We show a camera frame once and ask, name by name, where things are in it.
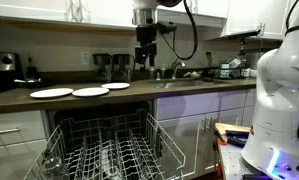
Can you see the chrome sink faucet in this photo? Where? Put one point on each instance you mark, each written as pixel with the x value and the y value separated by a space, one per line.
pixel 175 65

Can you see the white dish by sink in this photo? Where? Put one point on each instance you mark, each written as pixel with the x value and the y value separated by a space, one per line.
pixel 192 74

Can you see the white drawer unit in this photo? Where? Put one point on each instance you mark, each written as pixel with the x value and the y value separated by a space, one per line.
pixel 15 150

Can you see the white cabinet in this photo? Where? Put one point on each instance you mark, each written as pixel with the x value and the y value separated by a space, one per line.
pixel 189 133
pixel 39 8
pixel 252 16

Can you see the large white plate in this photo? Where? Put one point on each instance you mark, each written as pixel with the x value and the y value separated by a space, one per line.
pixel 51 93

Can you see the black tool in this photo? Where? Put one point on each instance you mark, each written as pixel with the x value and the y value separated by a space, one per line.
pixel 237 137

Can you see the clear drinking glass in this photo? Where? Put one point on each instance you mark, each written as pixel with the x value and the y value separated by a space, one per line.
pixel 52 168

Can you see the steel kitchen sink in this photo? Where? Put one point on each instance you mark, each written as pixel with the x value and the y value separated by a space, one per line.
pixel 182 83

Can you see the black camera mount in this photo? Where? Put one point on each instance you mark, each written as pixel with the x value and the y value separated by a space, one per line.
pixel 244 34

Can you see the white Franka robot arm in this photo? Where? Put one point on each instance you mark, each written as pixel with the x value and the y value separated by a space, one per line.
pixel 279 100

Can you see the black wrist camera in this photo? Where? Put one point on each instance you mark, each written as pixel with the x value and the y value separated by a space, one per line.
pixel 166 28

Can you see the white upper cabinet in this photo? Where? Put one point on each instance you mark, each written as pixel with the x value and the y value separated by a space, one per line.
pixel 39 8
pixel 252 16

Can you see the orange clamp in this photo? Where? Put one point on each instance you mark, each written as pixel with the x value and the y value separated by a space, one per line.
pixel 221 140

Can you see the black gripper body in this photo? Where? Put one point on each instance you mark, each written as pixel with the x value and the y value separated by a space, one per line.
pixel 146 35

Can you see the wooden board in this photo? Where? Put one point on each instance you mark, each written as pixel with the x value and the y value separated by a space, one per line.
pixel 232 127

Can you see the white lower cabinet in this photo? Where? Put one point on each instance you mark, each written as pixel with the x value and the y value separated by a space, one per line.
pixel 189 133

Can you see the black dish drying rack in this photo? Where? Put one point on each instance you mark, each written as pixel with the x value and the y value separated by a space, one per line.
pixel 227 70

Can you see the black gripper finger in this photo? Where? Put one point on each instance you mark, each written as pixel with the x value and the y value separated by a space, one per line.
pixel 140 55
pixel 152 55

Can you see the white wall outlet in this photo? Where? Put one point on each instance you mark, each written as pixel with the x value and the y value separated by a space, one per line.
pixel 85 58

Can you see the small soap bottle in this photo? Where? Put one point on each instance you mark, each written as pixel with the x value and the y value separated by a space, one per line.
pixel 163 72
pixel 152 73

